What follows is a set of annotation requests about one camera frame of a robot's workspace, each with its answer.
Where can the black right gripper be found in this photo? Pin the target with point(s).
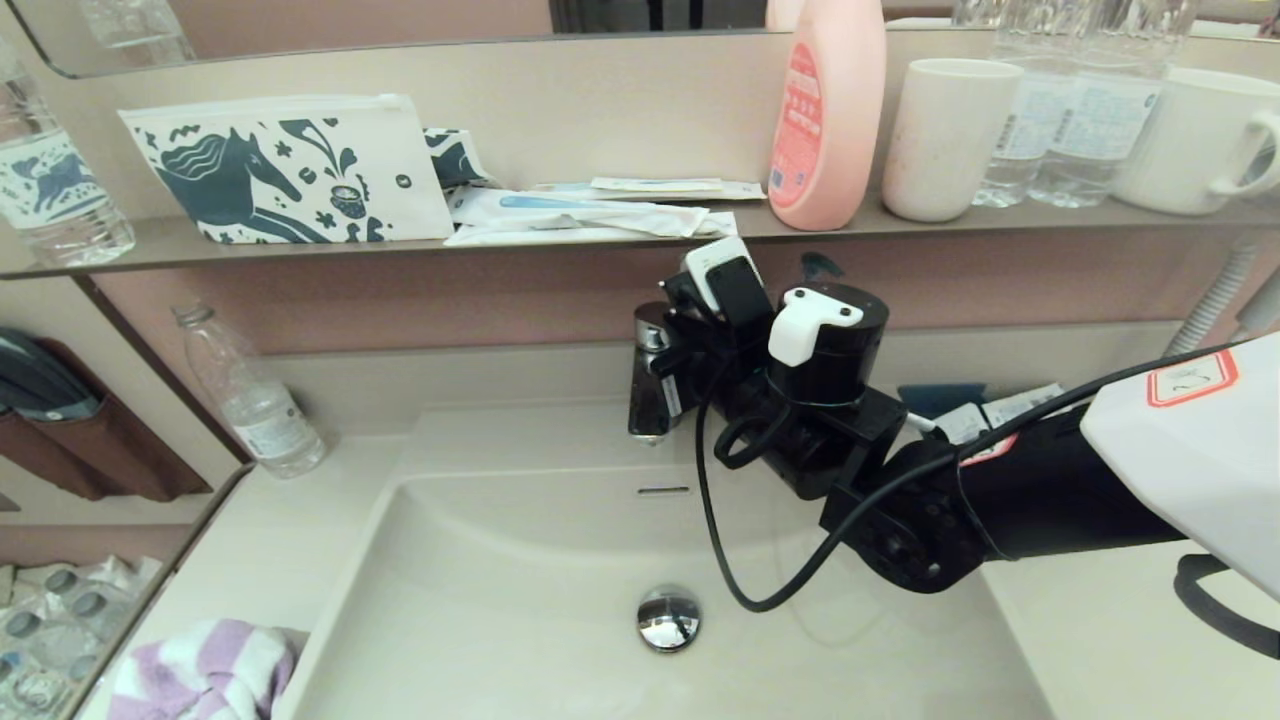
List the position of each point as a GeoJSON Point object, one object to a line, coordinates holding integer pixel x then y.
{"type": "Point", "coordinates": [735, 365]}

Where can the chrome faucet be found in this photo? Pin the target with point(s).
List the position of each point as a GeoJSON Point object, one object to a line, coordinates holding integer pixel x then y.
{"type": "Point", "coordinates": [650, 400]}

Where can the purple white striped towel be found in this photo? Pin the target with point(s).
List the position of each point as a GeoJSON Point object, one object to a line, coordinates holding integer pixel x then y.
{"type": "Point", "coordinates": [200, 670]}

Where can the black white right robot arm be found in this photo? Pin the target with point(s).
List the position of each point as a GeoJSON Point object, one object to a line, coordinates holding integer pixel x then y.
{"type": "Point", "coordinates": [1050, 490]}

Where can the beige ceramic sink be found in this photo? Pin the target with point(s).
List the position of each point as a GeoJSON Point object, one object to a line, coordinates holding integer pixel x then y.
{"type": "Point", "coordinates": [500, 590]}

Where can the long white amenity packet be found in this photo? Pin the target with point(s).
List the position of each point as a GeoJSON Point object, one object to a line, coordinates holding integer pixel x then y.
{"type": "Point", "coordinates": [600, 236]}

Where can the flat pale amenity packet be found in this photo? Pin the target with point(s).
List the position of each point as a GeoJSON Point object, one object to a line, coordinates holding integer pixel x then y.
{"type": "Point", "coordinates": [660, 187]}

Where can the dark grey soap dispenser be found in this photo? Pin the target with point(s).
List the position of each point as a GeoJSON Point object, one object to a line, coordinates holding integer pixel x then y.
{"type": "Point", "coordinates": [822, 266]}

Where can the white toothbrush packet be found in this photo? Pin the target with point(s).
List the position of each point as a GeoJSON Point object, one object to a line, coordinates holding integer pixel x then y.
{"type": "Point", "coordinates": [570, 208]}

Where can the pink lotion bottle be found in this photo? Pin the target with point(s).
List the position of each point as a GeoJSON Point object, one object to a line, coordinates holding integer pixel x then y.
{"type": "Point", "coordinates": [830, 120]}

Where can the dark blue tray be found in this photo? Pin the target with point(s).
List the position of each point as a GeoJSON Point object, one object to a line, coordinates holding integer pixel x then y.
{"type": "Point", "coordinates": [935, 397]}

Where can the small blue print pouch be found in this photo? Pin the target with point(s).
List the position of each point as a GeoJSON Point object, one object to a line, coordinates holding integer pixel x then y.
{"type": "Point", "coordinates": [455, 160]}

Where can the chrome drain stopper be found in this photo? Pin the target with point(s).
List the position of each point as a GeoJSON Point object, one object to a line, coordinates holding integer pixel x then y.
{"type": "Point", "coordinates": [669, 620]}

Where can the small white sachet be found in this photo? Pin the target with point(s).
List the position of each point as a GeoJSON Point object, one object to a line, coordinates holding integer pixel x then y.
{"type": "Point", "coordinates": [962, 422]}

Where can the white tumbler cup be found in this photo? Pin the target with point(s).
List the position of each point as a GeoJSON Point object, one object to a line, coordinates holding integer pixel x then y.
{"type": "Point", "coordinates": [945, 140]}

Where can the large white barcode sachet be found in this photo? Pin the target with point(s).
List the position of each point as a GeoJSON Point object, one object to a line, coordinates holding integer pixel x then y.
{"type": "Point", "coordinates": [1020, 408]}

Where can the clear plastic water bottle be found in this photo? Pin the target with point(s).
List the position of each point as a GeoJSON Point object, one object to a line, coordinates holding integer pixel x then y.
{"type": "Point", "coordinates": [1100, 130]}
{"type": "Point", "coordinates": [1020, 130]}

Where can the white horse print pouch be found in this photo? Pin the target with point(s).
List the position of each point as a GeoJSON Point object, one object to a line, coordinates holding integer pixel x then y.
{"type": "Point", "coordinates": [290, 170]}

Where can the slim clear water bottle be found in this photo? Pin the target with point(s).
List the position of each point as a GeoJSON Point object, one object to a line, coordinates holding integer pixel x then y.
{"type": "Point", "coordinates": [255, 410]}

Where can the blue label water bottle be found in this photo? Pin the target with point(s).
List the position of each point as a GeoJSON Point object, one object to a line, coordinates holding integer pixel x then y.
{"type": "Point", "coordinates": [55, 190]}

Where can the dark grey hair dryer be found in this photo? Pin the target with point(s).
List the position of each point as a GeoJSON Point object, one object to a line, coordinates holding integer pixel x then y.
{"type": "Point", "coordinates": [40, 380]}

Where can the plastic wrapped bottle pack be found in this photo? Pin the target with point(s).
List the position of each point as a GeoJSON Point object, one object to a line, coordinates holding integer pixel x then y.
{"type": "Point", "coordinates": [55, 640]}

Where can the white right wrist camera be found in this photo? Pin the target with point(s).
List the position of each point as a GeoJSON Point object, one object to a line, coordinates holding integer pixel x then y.
{"type": "Point", "coordinates": [725, 275]}

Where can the wall mirror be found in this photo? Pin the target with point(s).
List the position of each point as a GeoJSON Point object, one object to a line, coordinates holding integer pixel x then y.
{"type": "Point", "coordinates": [350, 22]}

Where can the beige wall shelf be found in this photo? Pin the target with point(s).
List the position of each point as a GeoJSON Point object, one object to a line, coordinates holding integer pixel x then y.
{"type": "Point", "coordinates": [150, 248]}

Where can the brown wall pocket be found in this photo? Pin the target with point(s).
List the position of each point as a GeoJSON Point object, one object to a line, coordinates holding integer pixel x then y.
{"type": "Point", "coordinates": [120, 460]}

